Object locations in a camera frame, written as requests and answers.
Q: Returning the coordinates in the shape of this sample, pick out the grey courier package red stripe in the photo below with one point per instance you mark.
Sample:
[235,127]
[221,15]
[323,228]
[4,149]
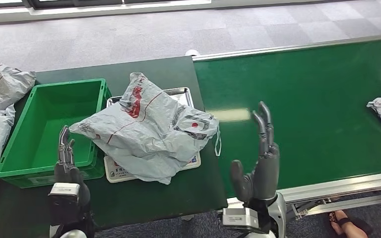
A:
[6,85]

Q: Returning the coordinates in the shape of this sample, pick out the green conveyor belt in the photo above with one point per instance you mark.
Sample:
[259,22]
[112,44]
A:
[315,108]

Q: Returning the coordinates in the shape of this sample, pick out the dark green table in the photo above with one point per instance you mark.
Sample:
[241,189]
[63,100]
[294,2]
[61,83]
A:
[164,200]

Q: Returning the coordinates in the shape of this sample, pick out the person's foot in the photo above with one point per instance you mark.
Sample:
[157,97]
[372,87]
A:
[345,226]

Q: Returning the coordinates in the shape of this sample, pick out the white scale with steel tray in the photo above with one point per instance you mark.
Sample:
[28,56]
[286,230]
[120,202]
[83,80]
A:
[184,94]

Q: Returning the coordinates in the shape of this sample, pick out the white roller end cap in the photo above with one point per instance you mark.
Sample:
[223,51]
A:
[192,52]

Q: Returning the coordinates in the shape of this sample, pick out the green plastic crate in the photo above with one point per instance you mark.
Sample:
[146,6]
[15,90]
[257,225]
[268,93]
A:
[46,131]

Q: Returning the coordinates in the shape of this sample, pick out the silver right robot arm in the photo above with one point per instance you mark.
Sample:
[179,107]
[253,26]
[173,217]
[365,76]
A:
[277,213]

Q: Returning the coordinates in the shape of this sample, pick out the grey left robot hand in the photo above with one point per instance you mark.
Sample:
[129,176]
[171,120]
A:
[69,174]

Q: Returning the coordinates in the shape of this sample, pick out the dark window frame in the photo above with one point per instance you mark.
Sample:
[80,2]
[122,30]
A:
[78,3]

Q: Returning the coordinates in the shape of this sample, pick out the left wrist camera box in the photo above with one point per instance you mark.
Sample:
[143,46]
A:
[64,193]

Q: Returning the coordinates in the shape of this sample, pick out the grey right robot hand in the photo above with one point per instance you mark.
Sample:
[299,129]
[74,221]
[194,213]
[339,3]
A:
[266,174]

